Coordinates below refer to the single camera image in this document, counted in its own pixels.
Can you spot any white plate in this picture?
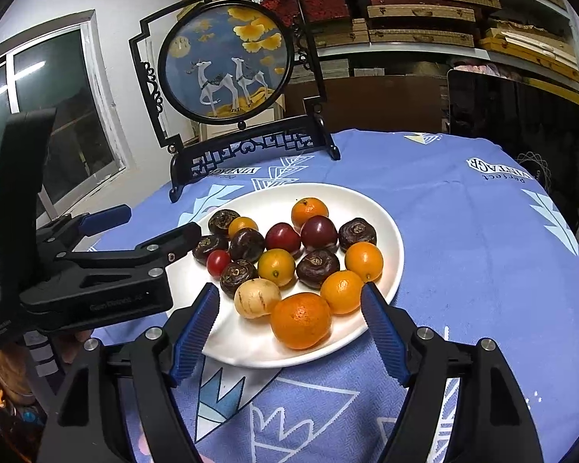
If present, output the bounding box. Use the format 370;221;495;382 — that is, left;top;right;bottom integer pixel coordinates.
166;182;405;368

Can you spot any dark red plum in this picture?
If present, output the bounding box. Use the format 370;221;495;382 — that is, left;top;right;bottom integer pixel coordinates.
265;222;302;259
300;215;339;252

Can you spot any stack of woven flat boxes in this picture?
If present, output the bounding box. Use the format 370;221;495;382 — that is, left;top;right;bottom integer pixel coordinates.
313;0;579;92

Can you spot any blue printed tablecloth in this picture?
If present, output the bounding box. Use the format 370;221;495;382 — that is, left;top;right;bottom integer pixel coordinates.
84;128;579;463

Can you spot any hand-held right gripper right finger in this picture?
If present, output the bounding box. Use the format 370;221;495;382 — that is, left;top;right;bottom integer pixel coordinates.
360;282;546;463

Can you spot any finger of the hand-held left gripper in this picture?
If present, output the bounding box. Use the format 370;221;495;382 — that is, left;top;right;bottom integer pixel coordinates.
36;204;132;252
65;222;202;278

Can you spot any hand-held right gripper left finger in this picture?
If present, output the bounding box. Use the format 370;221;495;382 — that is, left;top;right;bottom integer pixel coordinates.
36;282;221;463

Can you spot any brown cardboard sheet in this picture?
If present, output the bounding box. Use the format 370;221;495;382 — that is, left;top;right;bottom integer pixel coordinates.
284;74;449;133

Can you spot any small orange kumquat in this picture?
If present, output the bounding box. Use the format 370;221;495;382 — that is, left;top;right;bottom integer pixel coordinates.
228;216;259;239

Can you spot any pale striped pepino melon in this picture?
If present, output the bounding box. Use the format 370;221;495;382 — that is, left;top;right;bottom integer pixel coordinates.
234;278;282;319

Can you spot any red patterned box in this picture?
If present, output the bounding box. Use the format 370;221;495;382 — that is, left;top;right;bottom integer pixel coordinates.
299;0;350;22

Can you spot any person's left hand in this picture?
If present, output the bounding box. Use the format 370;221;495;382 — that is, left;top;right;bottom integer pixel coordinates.
58;330;95;365

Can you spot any yellow orange tangerine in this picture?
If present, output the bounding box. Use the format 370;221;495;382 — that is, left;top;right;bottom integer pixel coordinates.
257;248;296;287

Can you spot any large orange tangerine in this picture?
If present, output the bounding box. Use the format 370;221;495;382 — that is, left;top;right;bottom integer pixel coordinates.
270;292;333;351

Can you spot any white shelf rack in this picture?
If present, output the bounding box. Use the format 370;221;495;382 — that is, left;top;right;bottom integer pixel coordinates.
178;0;579;97

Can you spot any red cherry tomato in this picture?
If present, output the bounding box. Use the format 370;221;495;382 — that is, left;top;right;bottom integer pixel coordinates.
207;250;231;277

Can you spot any dark brown water chestnut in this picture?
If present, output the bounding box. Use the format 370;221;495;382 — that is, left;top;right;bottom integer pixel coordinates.
229;228;266;264
193;235;230;266
220;259;259;299
208;209;240;237
296;250;340;289
338;218;378;253

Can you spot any white framed window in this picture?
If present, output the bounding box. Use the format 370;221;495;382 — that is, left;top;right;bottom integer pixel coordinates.
0;10;136;252

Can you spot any round deer table screen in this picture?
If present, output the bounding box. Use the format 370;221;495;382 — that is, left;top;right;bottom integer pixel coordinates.
129;0;342;203

